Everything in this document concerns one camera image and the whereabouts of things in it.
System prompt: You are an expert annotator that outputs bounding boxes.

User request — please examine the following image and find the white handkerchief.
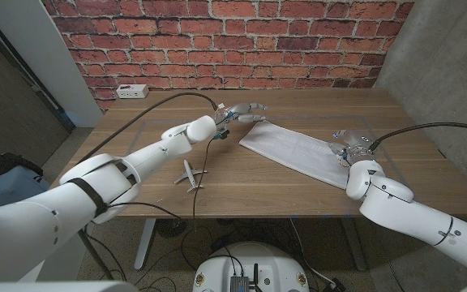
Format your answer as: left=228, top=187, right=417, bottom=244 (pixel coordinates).
left=238, top=120, right=352, bottom=191

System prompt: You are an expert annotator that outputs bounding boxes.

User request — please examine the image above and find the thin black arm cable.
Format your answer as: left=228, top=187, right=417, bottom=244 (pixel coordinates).
left=105, top=135, right=221, bottom=228

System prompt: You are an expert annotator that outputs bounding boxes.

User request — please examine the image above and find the grey toy plane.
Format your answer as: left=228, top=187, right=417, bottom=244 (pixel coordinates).
left=173, top=159, right=208, bottom=194

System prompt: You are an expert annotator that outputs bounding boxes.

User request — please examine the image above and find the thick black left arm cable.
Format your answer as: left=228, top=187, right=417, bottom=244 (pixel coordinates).
left=81, top=92, right=219, bottom=163

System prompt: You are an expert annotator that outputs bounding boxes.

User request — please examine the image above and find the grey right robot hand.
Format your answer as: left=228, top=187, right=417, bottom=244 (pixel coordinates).
left=327, top=129, right=376, bottom=165

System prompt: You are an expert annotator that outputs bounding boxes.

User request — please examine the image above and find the grey perforated panel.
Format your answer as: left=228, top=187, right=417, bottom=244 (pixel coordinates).
left=0, top=11, right=76, bottom=167

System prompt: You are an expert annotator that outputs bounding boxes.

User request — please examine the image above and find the white power strip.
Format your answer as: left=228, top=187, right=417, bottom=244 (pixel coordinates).
left=115, top=84, right=150, bottom=100

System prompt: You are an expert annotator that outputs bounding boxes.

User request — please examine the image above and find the black floor cable loop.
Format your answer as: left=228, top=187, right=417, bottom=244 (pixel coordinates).
left=179, top=225, right=218, bottom=273

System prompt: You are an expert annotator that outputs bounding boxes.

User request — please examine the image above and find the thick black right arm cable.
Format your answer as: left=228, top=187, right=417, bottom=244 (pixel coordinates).
left=369, top=122, right=467, bottom=152

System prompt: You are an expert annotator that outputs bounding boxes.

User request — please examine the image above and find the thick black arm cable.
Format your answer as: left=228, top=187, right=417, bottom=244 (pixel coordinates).
left=369, top=122, right=467, bottom=152
left=81, top=92, right=219, bottom=163

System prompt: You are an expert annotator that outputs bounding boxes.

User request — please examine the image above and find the white pillar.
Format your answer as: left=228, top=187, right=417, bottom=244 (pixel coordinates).
left=0, top=0, right=105, bottom=129

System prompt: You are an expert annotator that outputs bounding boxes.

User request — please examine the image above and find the white floor cable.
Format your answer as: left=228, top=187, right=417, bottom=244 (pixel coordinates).
left=289, top=217, right=336, bottom=287

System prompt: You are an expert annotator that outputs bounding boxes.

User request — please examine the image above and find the black floor fan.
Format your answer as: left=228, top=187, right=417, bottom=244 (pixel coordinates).
left=155, top=218, right=189, bottom=239

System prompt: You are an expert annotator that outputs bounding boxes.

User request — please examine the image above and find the small grey electronics box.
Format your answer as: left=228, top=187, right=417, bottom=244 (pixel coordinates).
left=229, top=275, right=250, bottom=292

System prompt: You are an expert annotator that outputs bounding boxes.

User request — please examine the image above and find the red brick print backdrop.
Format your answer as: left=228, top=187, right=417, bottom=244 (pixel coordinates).
left=41, top=0, right=415, bottom=113

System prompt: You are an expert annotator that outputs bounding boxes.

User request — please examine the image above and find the white table leg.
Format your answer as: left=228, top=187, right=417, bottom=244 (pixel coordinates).
left=134, top=217, right=157, bottom=272

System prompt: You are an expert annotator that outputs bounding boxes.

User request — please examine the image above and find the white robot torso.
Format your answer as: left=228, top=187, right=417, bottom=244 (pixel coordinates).
left=191, top=242, right=311, bottom=292

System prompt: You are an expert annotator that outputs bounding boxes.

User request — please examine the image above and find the grey table leg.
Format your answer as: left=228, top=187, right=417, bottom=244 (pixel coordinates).
left=341, top=217, right=367, bottom=272

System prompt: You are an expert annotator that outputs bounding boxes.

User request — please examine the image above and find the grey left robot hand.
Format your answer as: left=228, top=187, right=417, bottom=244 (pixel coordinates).
left=215, top=102, right=268, bottom=131

